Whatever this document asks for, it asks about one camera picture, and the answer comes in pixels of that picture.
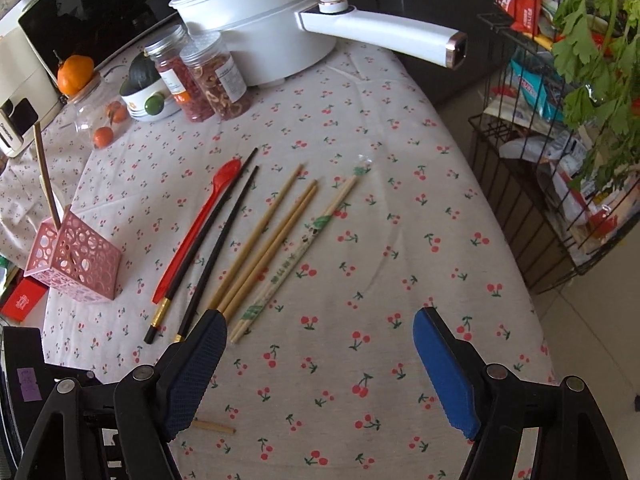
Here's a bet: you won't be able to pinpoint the black chopstick gold band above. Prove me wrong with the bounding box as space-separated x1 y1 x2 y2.
143 148 258 344

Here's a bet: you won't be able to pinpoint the paper disposable chopsticks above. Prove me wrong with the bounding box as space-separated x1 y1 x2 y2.
222 155 372 344

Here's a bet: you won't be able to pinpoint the crosswise bamboo chopstick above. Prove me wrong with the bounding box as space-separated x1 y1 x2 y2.
34 122 61 230

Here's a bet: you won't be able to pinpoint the pink perforated utensil holder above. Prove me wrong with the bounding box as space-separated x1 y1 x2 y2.
24 207 122 302

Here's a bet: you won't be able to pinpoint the red box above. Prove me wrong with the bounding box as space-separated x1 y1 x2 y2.
1 276 48 323

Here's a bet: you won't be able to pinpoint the red plastic spoon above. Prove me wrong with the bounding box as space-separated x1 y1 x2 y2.
152 158 242 304

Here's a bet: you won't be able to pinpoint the cherry print tablecloth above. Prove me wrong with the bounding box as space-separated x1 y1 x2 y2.
0 34 559 480

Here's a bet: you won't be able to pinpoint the glass jar with tomatoes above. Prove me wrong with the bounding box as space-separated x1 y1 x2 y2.
70 74 131 150

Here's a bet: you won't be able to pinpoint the white bowl with squash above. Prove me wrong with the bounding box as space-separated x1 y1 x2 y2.
119 78 181 122

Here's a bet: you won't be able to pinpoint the jar of dried rings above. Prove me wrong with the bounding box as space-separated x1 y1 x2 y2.
180 32 252 120

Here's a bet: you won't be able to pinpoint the cream air fryer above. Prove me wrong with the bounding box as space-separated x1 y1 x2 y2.
0 27 62 158

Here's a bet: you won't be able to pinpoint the dark green squash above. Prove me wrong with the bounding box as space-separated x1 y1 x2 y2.
119 52 160 96

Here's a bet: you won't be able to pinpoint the orange on jar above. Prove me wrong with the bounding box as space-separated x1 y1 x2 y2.
56 54 94 98

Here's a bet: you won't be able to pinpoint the jar of red dried fruit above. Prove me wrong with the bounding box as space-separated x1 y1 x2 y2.
144 24 215 122

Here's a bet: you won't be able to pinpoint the black microwave oven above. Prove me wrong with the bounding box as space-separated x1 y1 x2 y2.
18 0 176 77

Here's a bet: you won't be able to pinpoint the white electric pot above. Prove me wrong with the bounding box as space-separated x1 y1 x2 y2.
169 0 466 86

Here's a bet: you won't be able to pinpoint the grey refrigerator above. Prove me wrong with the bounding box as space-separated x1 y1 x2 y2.
319 0 507 109

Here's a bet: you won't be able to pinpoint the green leafy vegetables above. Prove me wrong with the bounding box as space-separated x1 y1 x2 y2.
552 0 639 191

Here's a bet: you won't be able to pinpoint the black wire rack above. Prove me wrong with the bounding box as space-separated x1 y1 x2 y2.
469 11 639 292

